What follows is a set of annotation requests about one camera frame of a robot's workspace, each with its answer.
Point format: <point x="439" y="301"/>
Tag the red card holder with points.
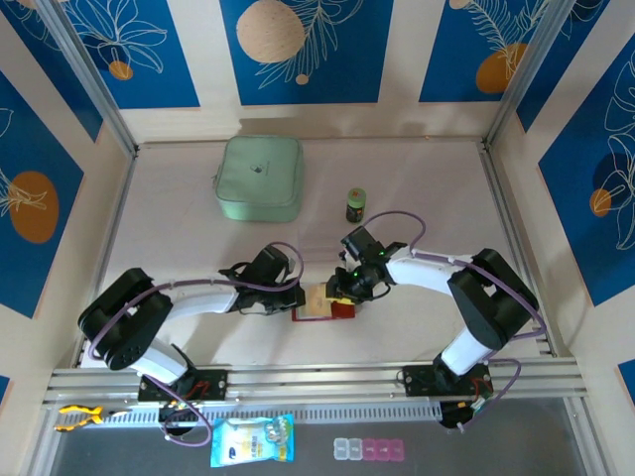
<point x="342" y="311"/>

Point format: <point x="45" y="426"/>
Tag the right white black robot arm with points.
<point x="421" y="270"/>

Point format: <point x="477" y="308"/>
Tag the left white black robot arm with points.
<point x="198" y="301"/>

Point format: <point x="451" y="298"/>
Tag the clear acrylic card tray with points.
<point x="317" y="243"/>

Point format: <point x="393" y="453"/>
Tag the small green-lid dark bottle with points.
<point x="355" y="205"/>

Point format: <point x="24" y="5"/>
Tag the mint green zip pouch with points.
<point x="260" y="176"/>

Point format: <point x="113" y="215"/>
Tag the blue white snack packet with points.
<point x="250" y="441"/>

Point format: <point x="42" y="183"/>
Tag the grey metal panel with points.
<point x="446" y="446"/>

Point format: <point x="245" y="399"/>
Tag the aluminium mounting rail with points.
<point x="317" y="379"/>

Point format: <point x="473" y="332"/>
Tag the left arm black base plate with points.
<point x="215" y="384"/>

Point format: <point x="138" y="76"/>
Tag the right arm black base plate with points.
<point x="419" y="379"/>

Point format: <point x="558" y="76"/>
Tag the aluminium side rail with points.
<point x="506" y="208"/>
<point x="111" y="223"/>

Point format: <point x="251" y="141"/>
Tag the aluminium frame post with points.
<point x="84" y="69"/>
<point x="526" y="64"/>

